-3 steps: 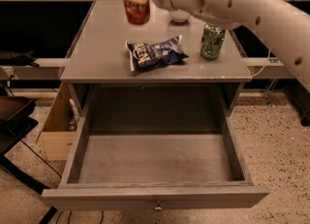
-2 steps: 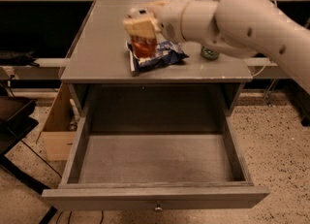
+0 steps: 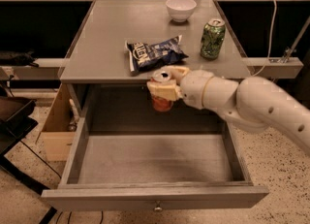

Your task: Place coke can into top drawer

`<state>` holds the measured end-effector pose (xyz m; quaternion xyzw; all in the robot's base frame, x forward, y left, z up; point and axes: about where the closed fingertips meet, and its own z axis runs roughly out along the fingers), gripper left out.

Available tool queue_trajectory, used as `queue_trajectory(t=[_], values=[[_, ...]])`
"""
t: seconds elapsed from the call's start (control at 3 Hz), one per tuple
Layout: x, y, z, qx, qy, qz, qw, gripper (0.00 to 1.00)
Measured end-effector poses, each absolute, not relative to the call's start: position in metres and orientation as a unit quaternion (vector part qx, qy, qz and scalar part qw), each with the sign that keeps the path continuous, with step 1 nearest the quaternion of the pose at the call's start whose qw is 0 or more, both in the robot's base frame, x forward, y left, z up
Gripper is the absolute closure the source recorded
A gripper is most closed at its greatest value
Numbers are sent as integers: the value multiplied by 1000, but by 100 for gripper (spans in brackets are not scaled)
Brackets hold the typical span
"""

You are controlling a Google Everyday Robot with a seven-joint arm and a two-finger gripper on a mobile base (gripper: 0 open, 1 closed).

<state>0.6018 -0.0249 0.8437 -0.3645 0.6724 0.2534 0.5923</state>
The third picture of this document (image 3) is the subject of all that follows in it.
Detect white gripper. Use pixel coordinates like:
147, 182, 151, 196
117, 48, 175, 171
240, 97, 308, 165
147, 66, 214, 110

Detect red coke can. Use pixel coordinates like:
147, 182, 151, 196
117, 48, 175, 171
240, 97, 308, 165
150, 69, 174, 113

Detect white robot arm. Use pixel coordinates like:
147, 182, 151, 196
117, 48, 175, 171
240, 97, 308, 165
147, 66, 310, 155

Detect green soda can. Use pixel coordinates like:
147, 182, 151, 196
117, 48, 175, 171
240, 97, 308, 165
201, 18, 226, 60

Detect grey open top drawer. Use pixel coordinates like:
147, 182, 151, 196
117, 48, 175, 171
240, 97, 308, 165
40, 83, 270, 212

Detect metal drawer knob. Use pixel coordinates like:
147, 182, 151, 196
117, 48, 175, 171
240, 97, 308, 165
153, 201, 163, 212

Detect blue chip bag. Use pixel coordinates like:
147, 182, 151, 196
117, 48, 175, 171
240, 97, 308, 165
125, 35, 187, 75

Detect grey cabinet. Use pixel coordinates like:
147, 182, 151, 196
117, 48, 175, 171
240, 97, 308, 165
61, 0, 249, 135

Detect white bowl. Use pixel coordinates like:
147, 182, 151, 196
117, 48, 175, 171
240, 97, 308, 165
166, 0, 197, 22

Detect cardboard box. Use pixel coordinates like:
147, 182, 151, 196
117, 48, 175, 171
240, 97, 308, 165
40, 84, 75, 161

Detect black chair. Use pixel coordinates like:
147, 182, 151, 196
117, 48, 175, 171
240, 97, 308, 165
0, 67, 59, 224

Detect white cable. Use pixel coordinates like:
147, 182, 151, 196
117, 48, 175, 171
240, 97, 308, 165
251, 0, 279, 78

